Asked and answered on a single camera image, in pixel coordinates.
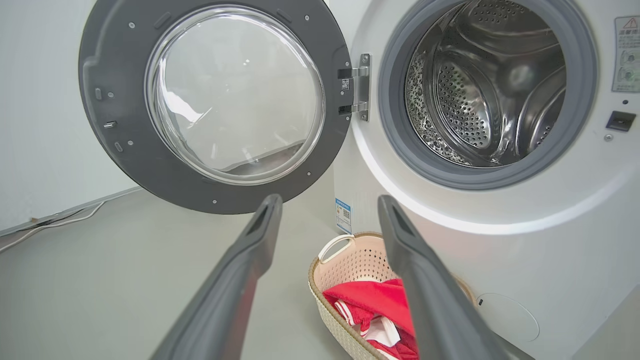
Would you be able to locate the blue energy label sticker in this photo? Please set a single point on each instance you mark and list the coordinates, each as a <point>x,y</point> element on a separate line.
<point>343,215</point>

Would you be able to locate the white front-load washing machine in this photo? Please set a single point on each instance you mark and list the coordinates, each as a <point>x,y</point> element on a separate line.
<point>550,240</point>

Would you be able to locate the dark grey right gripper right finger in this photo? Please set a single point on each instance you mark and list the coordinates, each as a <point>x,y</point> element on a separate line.
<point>440,310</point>

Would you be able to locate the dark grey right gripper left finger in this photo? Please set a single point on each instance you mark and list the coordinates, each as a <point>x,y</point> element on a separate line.
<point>225,300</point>

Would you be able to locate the round grey glass washer door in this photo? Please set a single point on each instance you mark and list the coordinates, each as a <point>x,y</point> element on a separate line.
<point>120,125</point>

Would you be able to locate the cream perforated laundry basket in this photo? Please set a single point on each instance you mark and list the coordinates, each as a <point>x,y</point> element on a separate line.
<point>350,265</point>

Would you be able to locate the grey warning label sticker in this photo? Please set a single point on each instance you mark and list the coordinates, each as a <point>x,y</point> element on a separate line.
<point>627,55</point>

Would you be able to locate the round white filter cover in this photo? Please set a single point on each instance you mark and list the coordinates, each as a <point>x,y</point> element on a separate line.
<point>510,317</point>

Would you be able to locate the red and white garment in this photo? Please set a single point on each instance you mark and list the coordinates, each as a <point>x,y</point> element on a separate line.
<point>375,300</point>

